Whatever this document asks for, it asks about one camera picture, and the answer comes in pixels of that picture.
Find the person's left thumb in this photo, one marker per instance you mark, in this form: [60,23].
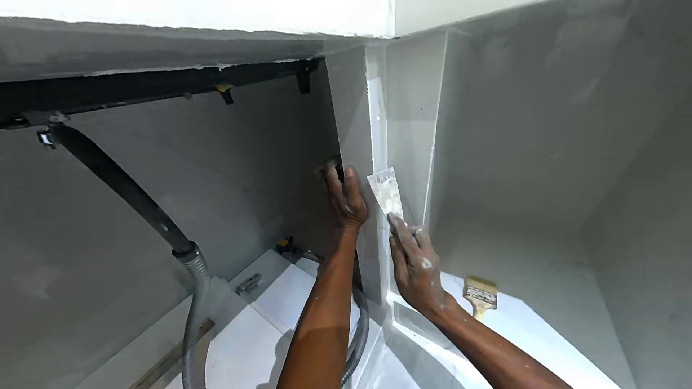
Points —
[352,185]

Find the person's right hand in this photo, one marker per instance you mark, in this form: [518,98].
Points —
[424,281]

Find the person's right thumb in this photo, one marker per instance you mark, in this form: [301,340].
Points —
[398,258]

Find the person's left fingers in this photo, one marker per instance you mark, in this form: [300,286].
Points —
[334,186]

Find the small metal hinge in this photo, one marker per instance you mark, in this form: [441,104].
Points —
[248,283]

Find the person's right fingers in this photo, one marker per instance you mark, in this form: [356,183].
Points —
[423,240]

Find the putty knife with whitish blade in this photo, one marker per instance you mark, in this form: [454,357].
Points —
[387,193]

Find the person's right forearm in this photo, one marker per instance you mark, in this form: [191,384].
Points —
[486,340]

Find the person's right index finger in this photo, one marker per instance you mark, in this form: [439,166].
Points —
[403,232]

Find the person's left hand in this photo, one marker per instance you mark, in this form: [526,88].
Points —
[352,209]

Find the long black rail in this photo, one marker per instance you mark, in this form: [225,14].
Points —
[135,87]

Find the person's left forearm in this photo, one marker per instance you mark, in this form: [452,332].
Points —
[327,324]

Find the wooden strip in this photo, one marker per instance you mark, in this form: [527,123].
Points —
[173,356]

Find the yellow and black tool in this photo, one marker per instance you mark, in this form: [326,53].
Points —
[284,245]

